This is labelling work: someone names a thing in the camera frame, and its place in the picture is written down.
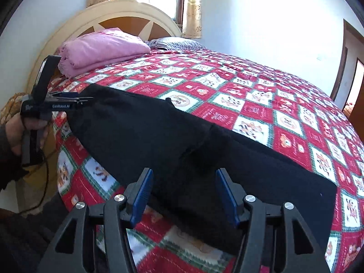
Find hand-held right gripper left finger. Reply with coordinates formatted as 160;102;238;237
37;168;155;273

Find cream and wood bed headboard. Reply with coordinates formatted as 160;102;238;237
14;0;183;214

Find black pants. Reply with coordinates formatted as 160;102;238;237
67;84;338;258

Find person's left hand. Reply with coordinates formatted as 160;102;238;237
5;114;53;156

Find black cable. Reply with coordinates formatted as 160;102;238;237
16;145;51;214

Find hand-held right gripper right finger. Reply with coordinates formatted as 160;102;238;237
215;168;332;273

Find narrow yellow curtain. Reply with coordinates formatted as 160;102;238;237
182;0;202;39

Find brown door frame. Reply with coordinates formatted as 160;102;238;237
329;19;364;112

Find red checked printed bedspread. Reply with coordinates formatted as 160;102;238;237
47;45;364;273

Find striped pillow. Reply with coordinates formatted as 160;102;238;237
145;36;206;51

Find folded pink blanket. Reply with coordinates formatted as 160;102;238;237
57;28;151;78

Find brown wooden door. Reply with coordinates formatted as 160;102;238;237
350;106;364;137

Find tan woven basket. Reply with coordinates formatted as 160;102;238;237
0;92;29;126

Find person's dark clothing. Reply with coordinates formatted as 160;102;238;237
0;193;98;273

